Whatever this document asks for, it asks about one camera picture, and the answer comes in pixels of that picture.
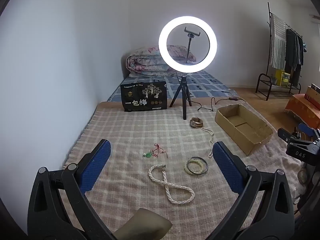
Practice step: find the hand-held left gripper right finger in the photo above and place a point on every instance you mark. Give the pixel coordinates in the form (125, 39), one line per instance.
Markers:
(226, 165)

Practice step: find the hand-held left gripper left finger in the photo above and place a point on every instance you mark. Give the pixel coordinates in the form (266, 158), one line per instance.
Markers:
(97, 165)

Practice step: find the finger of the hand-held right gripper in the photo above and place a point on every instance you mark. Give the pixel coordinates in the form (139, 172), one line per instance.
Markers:
(307, 129)
(287, 135)

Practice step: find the dark bangle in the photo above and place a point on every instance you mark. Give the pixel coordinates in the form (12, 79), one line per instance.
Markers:
(206, 166)

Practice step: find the cardboard box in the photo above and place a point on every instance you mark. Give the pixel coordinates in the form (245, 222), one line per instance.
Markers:
(240, 127)

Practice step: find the tan box with red edge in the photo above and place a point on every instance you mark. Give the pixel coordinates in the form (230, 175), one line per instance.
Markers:
(313, 93)

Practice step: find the beige plaid blanket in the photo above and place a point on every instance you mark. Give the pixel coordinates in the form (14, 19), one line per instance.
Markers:
(130, 135)

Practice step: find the yellow crate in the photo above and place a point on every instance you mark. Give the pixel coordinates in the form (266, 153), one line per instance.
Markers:
(283, 78)

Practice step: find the small grey pot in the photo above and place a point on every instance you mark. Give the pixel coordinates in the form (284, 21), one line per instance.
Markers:
(274, 80)

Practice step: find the black clothes rack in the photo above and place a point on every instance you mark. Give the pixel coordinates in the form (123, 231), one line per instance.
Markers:
(262, 76)

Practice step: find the black inline remote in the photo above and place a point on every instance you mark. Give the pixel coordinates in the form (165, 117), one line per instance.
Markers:
(234, 99)

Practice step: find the brown bed cover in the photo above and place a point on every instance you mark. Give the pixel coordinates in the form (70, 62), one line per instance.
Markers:
(112, 102)

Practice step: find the dark green hanging garment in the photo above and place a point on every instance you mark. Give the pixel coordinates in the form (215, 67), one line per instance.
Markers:
(290, 52)

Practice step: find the black tripod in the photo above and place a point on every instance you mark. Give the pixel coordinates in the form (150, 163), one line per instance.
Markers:
(184, 97)

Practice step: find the grey hanging garment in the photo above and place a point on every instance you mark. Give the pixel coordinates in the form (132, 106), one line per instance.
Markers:
(300, 50)

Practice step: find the black snack bag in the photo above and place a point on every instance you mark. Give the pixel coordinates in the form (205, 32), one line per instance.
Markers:
(142, 97)

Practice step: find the striped towel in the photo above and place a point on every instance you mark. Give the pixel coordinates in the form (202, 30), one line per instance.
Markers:
(277, 42)

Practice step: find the floral folded quilt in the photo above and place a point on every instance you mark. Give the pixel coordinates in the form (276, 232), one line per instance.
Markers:
(145, 62)

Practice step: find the black phone holder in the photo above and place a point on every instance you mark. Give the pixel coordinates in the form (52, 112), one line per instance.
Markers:
(192, 33)

